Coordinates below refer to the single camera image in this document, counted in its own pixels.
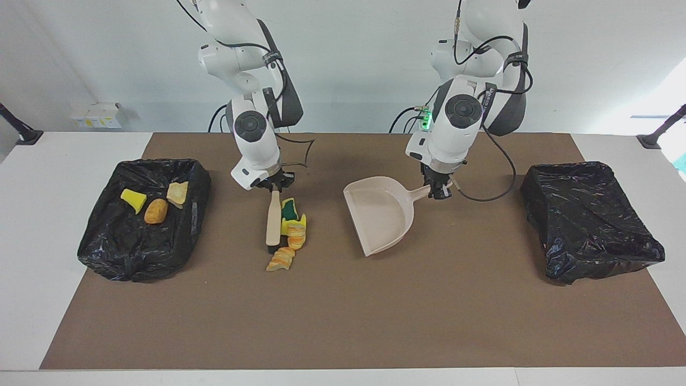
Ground beige hand brush black bristles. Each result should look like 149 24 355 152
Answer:
266 189 282 256

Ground plain yellow sponge piece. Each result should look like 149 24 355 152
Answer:
121 189 147 214
280 213 307 236

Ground beige plastic dustpan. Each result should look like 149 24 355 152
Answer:
343 176 454 257

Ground brown oval bread roll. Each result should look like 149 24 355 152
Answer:
144 198 169 225

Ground black bag lined bin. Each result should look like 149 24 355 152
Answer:
78 158 212 283
520 161 666 285

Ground brown table mat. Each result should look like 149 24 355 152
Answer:
40 132 686 370

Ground black pole stand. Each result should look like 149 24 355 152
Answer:
0 103 43 146
637 105 686 150

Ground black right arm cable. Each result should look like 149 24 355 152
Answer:
177 0 317 169

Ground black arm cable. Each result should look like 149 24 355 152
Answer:
453 0 534 203
177 0 317 169

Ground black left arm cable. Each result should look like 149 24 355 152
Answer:
453 0 534 203

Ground black left base cable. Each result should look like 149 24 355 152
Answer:
389 105 429 133

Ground black base cable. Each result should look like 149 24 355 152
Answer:
389 105 429 133
208 105 231 133

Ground black right base cable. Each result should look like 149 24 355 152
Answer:
208 105 231 133

